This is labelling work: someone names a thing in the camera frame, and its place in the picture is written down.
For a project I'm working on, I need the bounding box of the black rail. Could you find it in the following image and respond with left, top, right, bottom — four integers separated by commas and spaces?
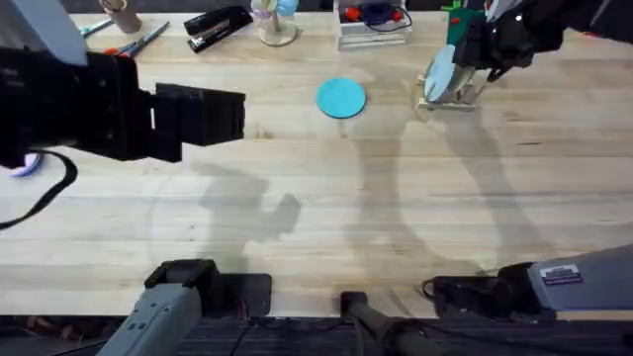
0, 313, 633, 356

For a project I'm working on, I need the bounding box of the wooden peg dish rack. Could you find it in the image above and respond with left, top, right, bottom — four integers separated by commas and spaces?
413, 62, 489, 113

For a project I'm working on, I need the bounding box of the light blue round plate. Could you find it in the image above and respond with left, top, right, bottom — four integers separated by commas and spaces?
423, 44, 457, 104

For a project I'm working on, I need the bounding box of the white box with tools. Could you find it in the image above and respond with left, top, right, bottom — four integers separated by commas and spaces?
332, 0, 414, 51

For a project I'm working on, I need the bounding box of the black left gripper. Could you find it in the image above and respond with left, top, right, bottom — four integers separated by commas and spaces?
0, 47, 246, 170

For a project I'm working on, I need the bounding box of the black cable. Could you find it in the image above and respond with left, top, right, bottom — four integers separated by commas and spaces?
0, 149, 79, 231

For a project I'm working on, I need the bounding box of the black stapler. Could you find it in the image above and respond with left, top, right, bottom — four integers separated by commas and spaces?
183, 5, 255, 54

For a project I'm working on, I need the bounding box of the lavender round plate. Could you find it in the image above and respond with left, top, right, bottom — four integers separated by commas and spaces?
8, 151, 44, 179

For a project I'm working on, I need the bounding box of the teal pen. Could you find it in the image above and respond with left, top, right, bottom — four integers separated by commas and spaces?
78, 17, 116, 39

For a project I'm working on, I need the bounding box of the green board with blocks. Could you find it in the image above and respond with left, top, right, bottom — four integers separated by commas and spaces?
441, 0, 490, 46

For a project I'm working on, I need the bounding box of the brown cardboard tube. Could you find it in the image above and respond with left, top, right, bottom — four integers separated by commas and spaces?
98, 0, 143, 36

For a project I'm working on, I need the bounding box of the wooden cup stand with cups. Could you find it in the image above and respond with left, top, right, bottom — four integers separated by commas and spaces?
249, 0, 301, 48

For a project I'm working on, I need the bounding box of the teal round plate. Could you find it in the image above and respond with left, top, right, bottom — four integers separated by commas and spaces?
316, 76, 368, 121

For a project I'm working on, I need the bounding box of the grey round plate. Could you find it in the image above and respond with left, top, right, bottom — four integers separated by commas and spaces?
443, 63, 477, 102

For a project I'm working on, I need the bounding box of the black pole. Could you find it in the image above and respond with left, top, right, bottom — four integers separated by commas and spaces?
338, 291, 444, 356

